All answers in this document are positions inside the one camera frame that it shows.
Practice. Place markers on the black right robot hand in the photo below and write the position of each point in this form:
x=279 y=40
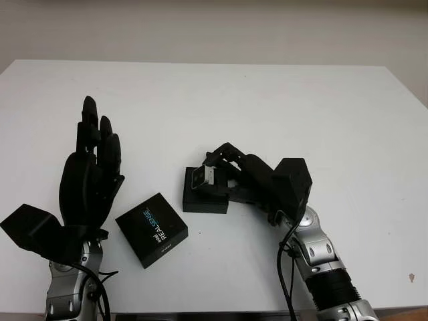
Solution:
x=257 y=180

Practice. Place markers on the black camera box base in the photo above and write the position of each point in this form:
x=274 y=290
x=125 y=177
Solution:
x=204 y=204

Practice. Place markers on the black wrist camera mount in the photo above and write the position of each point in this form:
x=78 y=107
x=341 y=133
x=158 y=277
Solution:
x=294 y=184
x=30 y=227

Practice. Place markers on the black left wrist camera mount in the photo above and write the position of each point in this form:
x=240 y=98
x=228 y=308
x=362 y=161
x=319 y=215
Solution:
x=30 y=227

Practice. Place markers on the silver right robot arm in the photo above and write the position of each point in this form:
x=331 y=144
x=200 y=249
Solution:
x=321 y=250

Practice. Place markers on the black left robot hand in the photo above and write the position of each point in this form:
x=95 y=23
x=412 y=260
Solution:
x=83 y=187

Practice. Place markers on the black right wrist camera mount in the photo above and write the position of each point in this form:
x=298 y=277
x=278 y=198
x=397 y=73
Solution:
x=294 y=184

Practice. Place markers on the small silver RealSense camera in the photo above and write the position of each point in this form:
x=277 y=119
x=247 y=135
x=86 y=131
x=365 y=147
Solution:
x=200 y=177

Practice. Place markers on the black RealSense box lid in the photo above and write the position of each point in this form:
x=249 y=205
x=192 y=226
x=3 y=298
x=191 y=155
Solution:
x=147 y=234

